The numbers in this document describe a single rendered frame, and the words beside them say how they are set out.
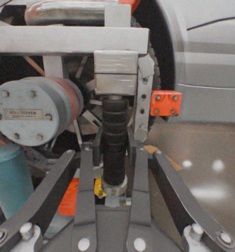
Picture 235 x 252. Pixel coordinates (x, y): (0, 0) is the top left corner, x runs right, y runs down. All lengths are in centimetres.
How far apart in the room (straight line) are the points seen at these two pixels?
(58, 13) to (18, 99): 16
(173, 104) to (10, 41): 37
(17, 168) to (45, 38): 32
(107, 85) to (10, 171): 35
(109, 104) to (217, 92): 56
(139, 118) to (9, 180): 38
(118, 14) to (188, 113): 50
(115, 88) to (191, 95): 48
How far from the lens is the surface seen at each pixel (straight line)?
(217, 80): 66
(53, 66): 42
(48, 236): 95
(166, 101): 41
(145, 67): 39
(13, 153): 42
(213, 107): 68
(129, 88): 16
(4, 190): 46
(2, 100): 31
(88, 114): 51
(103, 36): 20
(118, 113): 17
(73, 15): 21
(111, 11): 21
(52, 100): 27
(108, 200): 91
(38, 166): 56
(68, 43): 21
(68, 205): 62
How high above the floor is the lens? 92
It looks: 20 degrees down
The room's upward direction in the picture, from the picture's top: 1 degrees clockwise
